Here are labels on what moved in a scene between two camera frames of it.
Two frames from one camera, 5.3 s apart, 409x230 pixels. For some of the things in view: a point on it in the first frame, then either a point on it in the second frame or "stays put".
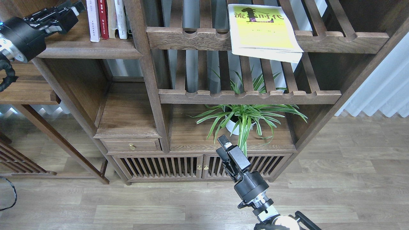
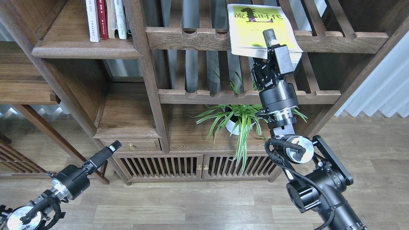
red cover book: x=103 y=17 stays put
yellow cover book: x=263 y=32 stays put
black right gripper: x=248 y=184 → x=277 y=94
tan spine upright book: x=112 y=25 stays put
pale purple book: x=94 y=20 stays put
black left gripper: x=28 y=34 → x=75 y=180
